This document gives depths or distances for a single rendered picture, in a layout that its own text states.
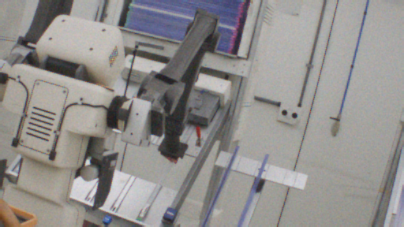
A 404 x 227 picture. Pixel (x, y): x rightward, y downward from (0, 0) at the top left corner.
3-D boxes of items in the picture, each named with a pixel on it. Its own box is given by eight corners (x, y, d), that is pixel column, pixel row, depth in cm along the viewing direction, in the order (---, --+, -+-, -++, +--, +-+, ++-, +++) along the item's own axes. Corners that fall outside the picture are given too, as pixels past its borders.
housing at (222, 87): (224, 117, 255) (224, 93, 245) (122, 87, 268) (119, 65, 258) (230, 104, 260) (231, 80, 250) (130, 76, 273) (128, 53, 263)
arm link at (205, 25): (198, -3, 185) (228, 9, 184) (191, 27, 196) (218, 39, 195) (137, 87, 156) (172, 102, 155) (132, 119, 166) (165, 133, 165)
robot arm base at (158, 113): (118, 100, 149) (162, 113, 146) (132, 81, 155) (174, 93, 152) (120, 124, 155) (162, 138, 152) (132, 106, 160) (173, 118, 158)
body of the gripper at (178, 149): (164, 139, 230) (162, 128, 224) (188, 147, 227) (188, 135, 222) (157, 152, 226) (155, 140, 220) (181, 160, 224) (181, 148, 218)
